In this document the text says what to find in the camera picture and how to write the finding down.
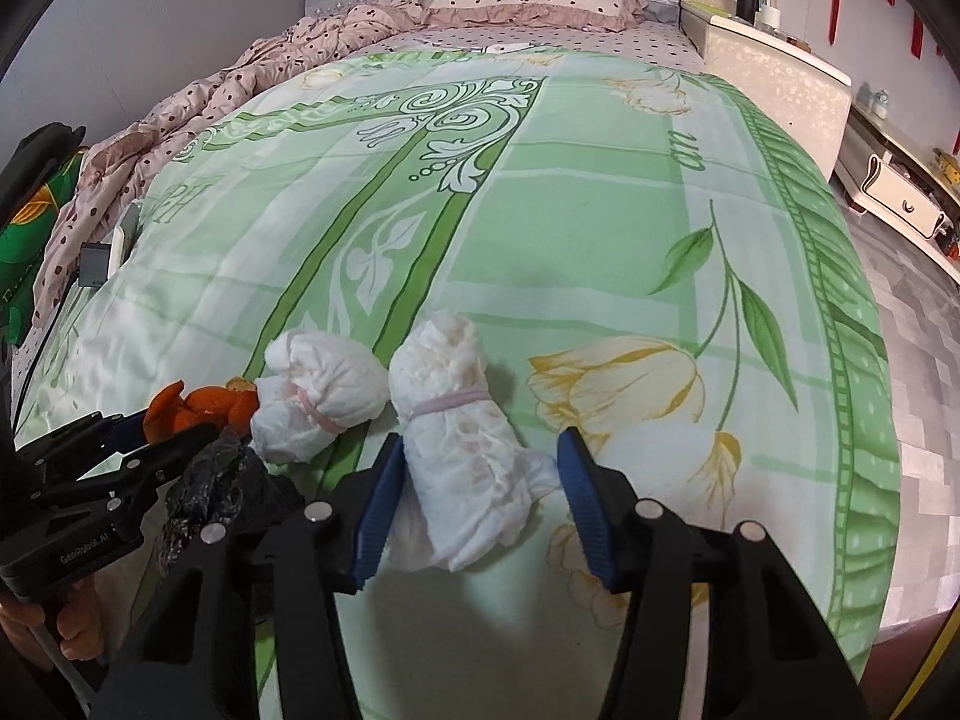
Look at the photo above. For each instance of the small black plastic bag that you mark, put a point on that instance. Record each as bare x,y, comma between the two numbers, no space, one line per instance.
225,495

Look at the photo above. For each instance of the white cup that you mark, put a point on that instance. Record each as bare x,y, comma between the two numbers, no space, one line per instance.
770,13

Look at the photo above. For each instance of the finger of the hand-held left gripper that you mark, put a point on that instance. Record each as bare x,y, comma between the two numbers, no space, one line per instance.
131,429
165,457

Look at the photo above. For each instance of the white nightstand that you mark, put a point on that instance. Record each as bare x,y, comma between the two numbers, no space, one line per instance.
780,82

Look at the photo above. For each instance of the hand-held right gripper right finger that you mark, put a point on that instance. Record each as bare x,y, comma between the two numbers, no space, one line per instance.
589,510

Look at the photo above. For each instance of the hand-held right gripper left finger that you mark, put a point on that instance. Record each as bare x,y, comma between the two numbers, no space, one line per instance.
375,510

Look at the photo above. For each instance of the green leaf folded blanket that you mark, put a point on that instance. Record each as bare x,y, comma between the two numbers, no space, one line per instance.
22,240

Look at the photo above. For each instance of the orange wrapper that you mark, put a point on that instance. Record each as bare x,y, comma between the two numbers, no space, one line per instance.
202,409

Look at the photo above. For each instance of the green floral printed blanket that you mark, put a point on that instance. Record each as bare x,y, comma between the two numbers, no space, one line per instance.
562,240

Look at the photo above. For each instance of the white low cabinet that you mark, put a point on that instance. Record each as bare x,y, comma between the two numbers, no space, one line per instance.
900,187

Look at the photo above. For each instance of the small clear bottle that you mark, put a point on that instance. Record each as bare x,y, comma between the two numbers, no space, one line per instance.
883,103

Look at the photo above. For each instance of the white power strip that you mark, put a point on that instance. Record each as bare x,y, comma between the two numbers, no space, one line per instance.
126,240

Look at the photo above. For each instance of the white tissue bundle pink band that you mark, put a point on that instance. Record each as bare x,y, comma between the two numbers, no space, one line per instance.
315,390
465,450

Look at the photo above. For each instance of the black charger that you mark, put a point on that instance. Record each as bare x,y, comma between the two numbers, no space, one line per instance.
95,265

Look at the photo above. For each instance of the person's left hand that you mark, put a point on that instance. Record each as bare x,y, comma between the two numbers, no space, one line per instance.
82,622

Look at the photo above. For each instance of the black cloth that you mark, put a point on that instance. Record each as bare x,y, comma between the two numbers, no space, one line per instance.
37,150

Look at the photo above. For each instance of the pink dotted quilt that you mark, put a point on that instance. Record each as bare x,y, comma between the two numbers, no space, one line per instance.
225,82

